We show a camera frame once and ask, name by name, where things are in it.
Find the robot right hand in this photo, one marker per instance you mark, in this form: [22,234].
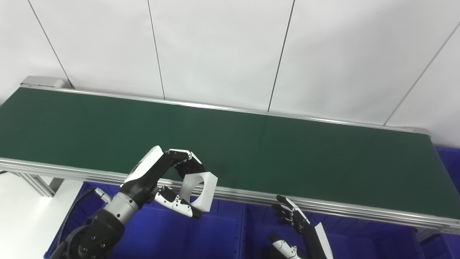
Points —
[312,241]

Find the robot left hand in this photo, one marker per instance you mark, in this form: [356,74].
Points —
[145,176]

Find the white square part with hole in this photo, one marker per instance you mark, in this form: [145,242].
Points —
[210,190]

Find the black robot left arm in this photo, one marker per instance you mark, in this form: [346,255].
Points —
[100,230]

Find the green conveyor belt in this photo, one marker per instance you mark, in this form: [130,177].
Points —
[359,210]
[287,154]

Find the blue plastic bin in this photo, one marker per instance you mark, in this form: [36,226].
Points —
[161,237]
[370,241]
[449,162]

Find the aluminium conveyor leg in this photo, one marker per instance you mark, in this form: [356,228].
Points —
[39,185]

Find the grey conveyor end housing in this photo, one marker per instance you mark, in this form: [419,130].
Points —
[43,81]

